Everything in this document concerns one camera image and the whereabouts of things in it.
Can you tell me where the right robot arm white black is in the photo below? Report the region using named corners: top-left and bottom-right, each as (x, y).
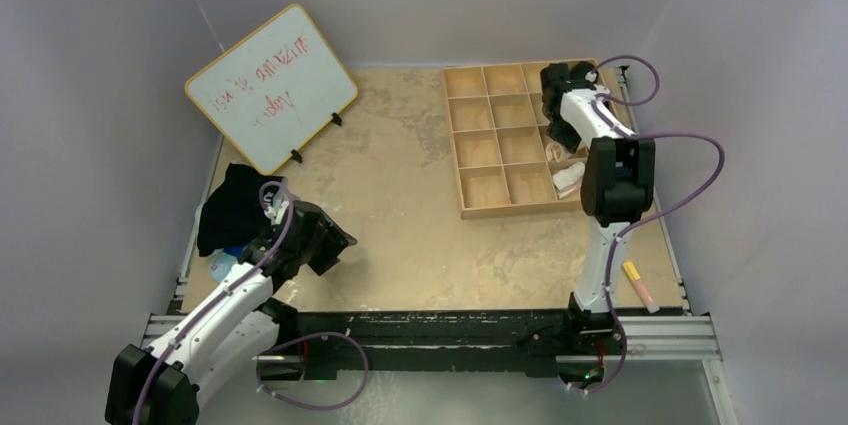
top-left (539, 61), bottom-right (656, 314)

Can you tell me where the wooden compartment organizer tray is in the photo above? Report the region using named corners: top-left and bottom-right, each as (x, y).
top-left (443, 62), bottom-right (587, 219)

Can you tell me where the white underwear pink trim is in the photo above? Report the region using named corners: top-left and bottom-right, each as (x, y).
top-left (551, 162), bottom-right (585, 200)

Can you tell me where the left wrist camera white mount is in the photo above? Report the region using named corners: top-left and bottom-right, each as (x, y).
top-left (259, 182), bottom-right (284, 220)

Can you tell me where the white blue patterned underwear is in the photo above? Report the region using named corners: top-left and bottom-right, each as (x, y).
top-left (209, 246), bottom-right (244, 283)

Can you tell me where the black underwear white waistband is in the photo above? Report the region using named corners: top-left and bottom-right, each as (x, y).
top-left (197, 163), bottom-right (282, 257)

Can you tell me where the cream beige underwear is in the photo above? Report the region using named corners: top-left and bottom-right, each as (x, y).
top-left (544, 141), bottom-right (576, 163)

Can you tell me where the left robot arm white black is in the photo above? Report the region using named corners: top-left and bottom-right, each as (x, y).
top-left (105, 200), bottom-right (357, 424)

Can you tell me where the white whiteboard yellow frame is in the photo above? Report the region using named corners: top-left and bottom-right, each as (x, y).
top-left (184, 4), bottom-right (358, 175)

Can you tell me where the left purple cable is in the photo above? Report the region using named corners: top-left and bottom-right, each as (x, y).
top-left (132, 180), bottom-right (370, 425)

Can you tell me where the pink yellow marker pen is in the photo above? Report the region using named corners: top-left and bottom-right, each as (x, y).
top-left (622, 261), bottom-right (660, 314)

